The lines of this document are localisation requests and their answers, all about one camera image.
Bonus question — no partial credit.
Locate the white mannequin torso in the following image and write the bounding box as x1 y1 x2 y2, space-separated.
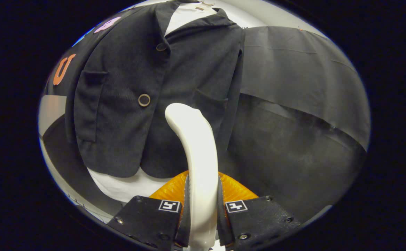
86 1 220 203

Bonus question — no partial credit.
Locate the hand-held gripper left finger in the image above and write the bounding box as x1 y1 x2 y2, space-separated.
107 171 191 251

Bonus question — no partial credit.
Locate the black suit jacket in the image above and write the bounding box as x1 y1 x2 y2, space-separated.
65 0 246 179

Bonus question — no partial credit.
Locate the white garment steamer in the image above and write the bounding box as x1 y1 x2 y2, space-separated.
165 103 219 251

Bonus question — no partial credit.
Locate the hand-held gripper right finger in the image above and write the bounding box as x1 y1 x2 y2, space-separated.
218 172 302 250

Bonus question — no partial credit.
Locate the black backdrop cloth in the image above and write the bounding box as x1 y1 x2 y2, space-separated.
38 7 371 223

